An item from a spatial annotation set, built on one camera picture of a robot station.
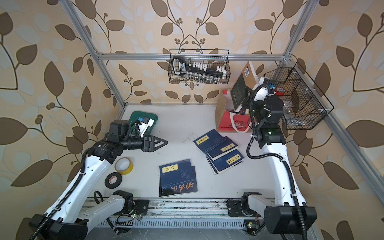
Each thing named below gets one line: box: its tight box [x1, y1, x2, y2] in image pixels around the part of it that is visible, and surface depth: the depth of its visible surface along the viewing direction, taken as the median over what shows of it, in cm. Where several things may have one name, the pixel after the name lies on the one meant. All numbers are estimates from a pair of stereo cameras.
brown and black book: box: [230, 61, 260, 113], surface depth 69 cm
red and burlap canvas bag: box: [215, 89, 252, 133], surface depth 94 cm
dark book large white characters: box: [158, 158, 198, 197], surface depth 84 cm
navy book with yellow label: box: [207, 135, 239, 161], surface depth 93 cm
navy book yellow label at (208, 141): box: [193, 129, 226, 155], surface depth 100 cm
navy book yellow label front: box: [159, 158, 198, 197], surface depth 84 cm
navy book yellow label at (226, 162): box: [205, 148, 245, 175], surface depth 88 cm
